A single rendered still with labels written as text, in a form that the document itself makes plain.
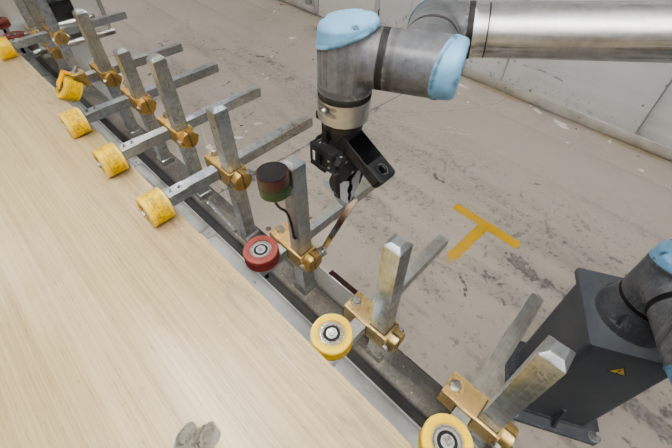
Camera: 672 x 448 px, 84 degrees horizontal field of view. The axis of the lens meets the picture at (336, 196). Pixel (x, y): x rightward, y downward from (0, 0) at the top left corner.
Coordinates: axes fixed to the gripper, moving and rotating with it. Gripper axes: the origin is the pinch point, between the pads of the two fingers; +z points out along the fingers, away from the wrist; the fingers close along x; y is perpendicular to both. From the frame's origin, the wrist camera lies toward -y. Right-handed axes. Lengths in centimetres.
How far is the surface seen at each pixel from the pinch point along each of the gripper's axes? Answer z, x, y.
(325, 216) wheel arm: 15.8, -3.8, 10.3
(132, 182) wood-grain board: 13, 26, 53
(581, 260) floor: 100, -127, -50
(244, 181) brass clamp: 7.5, 7.5, 27.6
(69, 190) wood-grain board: 13, 39, 62
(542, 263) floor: 100, -111, -37
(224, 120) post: -9.0, 7.5, 30.6
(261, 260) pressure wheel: 11.3, 17.8, 8.3
